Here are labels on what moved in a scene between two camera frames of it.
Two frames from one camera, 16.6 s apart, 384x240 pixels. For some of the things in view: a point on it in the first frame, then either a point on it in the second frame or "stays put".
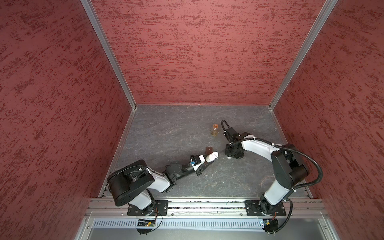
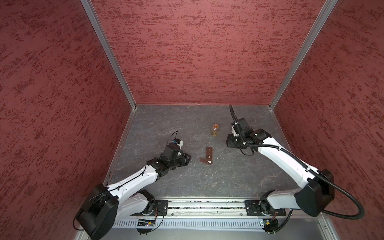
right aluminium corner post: [321, 18] stays put
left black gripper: [198, 172] -> [184, 161]
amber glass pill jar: [215, 132] stays put
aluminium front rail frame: [206, 208] stays put
